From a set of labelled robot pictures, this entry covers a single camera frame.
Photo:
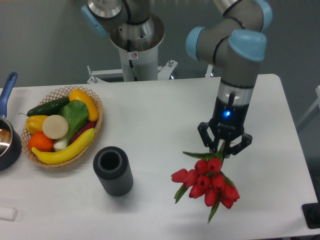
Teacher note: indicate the green cucumber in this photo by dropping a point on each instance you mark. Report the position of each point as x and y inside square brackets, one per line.
[48, 108]

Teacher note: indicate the red tulip bouquet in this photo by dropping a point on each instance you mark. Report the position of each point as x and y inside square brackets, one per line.
[207, 180]

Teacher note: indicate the black device at table edge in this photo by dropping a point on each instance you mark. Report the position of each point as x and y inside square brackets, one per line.
[311, 212]

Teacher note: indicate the white frame at right edge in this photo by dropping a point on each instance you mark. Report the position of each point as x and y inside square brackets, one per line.
[310, 113]

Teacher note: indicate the dark grey ribbed vase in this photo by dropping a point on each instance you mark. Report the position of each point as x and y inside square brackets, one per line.
[111, 166]

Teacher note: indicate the yellow bell pepper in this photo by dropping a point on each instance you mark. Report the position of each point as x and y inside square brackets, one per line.
[34, 124]

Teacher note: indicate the beige round disc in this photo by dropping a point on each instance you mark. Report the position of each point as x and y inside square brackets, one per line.
[55, 127]

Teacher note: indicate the woven wicker basket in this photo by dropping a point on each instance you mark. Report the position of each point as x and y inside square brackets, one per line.
[59, 93]

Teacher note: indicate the white metal base frame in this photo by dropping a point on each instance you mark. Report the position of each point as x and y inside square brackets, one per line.
[166, 72]

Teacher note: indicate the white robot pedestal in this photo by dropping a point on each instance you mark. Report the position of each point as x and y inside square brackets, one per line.
[138, 48]

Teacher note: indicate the grey robot arm, blue caps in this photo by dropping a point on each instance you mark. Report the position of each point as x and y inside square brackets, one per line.
[236, 45]

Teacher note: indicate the purple eggplant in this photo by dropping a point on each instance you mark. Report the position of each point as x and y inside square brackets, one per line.
[87, 126]

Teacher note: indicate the dark saucepan with blue handle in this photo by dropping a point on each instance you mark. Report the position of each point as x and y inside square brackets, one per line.
[10, 142]

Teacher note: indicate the yellow squash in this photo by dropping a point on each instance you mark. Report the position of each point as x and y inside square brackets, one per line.
[80, 95]

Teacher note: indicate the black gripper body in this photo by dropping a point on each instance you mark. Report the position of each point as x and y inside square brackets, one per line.
[227, 122]

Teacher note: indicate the orange fruit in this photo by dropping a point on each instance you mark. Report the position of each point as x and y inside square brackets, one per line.
[41, 142]

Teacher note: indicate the yellow banana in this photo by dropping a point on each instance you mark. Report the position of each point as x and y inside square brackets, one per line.
[68, 153]

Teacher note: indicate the green bok choy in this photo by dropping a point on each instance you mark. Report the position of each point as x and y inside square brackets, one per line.
[76, 114]

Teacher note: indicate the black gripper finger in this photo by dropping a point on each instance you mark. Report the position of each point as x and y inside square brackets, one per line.
[246, 140]
[203, 128]

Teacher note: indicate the white cylinder object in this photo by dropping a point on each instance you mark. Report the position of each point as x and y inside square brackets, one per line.
[8, 213]

